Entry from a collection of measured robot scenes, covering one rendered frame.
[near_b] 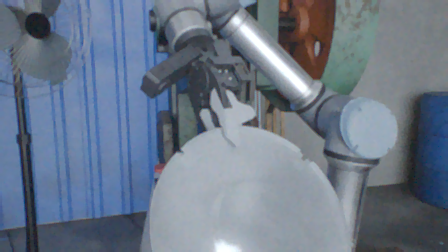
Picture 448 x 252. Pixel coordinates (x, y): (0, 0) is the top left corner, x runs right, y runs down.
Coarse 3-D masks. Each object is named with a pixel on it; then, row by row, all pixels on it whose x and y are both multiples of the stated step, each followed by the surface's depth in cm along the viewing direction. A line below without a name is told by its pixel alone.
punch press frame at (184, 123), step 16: (256, 0) 155; (272, 0) 155; (256, 16) 156; (272, 16) 156; (272, 32) 158; (256, 80) 159; (176, 96) 198; (176, 112) 201; (192, 112) 184; (176, 128) 191; (192, 128) 186; (176, 144) 207
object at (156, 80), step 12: (192, 48) 59; (168, 60) 55; (180, 60) 56; (192, 60) 58; (156, 72) 53; (168, 72) 54; (180, 72) 57; (144, 84) 53; (156, 84) 52; (168, 84) 55; (156, 96) 56
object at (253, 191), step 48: (192, 144) 51; (240, 144) 54; (288, 144) 57; (192, 192) 48; (240, 192) 50; (288, 192) 53; (192, 240) 45; (240, 240) 47; (288, 240) 49; (336, 240) 53
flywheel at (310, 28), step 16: (288, 0) 189; (304, 0) 169; (320, 0) 157; (288, 16) 178; (304, 16) 167; (320, 16) 157; (288, 32) 179; (304, 32) 168; (320, 32) 158; (288, 48) 190; (304, 48) 171; (320, 48) 158; (304, 64) 172; (320, 64) 152
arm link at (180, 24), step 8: (176, 16) 62; (184, 16) 62; (192, 16) 62; (200, 16) 63; (168, 24) 63; (176, 24) 61; (184, 24) 61; (192, 24) 61; (200, 24) 61; (168, 32) 63; (176, 32) 61; (184, 32) 61; (168, 40) 64; (176, 40) 61
